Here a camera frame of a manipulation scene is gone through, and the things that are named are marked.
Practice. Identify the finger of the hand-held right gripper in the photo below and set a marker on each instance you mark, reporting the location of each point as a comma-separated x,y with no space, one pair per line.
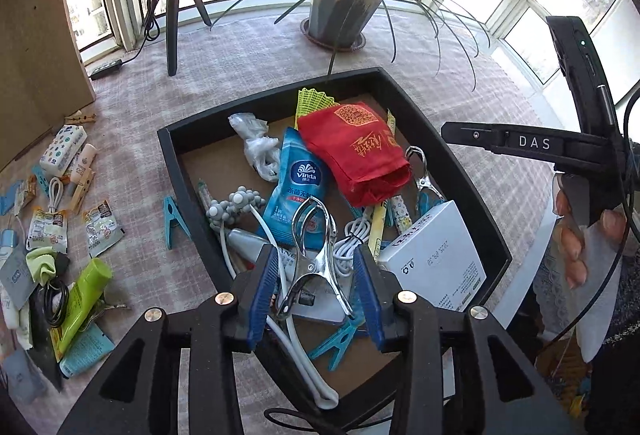
472,135

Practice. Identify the teal tube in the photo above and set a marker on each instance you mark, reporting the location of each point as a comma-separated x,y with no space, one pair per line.
85,350

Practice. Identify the black packet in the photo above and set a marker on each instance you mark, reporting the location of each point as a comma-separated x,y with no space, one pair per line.
42,355

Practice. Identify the white patterned case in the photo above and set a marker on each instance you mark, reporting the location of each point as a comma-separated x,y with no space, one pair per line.
62,150

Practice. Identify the wooden clothes peg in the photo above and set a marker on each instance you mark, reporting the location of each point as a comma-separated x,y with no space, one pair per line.
80,118
82,190

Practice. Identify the grey ball massager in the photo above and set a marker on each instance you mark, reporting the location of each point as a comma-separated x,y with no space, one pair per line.
235,207

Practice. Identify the silver snack packet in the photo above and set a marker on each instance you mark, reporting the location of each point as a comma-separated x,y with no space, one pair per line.
47,230
102,227

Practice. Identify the white cardboard box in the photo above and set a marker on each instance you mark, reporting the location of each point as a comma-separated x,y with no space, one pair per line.
435,250

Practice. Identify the green shuttlecock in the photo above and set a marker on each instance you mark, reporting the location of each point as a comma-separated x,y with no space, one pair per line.
312,102

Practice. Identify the red cloth bag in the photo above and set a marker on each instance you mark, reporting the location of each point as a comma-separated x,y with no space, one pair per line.
360,150

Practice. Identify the green tube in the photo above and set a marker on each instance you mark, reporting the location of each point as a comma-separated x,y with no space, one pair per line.
82,295

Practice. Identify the grey tube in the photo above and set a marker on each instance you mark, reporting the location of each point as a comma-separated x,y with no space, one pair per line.
245,242

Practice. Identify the black tripod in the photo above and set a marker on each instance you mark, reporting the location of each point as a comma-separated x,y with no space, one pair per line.
172,30

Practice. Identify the person's right hand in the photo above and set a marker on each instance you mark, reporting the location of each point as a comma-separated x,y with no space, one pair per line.
572,242

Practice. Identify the white shoehorn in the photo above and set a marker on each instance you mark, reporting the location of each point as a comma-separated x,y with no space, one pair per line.
305,365

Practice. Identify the potted plant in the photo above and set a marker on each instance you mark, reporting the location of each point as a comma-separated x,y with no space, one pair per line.
340,15

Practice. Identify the black tray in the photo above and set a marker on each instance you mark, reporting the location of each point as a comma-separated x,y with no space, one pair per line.
175,150

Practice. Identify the blue clothes peg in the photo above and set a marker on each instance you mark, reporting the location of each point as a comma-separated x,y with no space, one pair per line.
41,182
340,340
175,220
430,207

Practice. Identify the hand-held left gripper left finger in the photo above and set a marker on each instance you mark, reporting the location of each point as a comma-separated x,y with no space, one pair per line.
265,290

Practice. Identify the clear plastic bag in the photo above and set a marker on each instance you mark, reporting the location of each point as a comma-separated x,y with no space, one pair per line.
260,150

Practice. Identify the blue wet wipe packet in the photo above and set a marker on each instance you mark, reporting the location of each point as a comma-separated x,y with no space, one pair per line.
295,185

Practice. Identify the plywood board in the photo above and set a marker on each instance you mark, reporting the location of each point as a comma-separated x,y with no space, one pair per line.
35,65

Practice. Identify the small cream tube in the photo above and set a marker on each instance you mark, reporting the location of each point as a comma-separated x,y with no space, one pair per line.
82,162

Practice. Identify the light green cloth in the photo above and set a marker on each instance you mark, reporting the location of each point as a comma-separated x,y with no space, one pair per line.
42,265

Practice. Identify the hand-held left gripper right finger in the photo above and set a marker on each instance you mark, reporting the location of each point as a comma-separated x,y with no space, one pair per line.
367,295

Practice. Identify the yellow patterned pen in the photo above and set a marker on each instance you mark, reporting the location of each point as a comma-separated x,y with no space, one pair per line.
400,212

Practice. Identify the metal spring clip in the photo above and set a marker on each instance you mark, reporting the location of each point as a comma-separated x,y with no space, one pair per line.
312,260
425,180

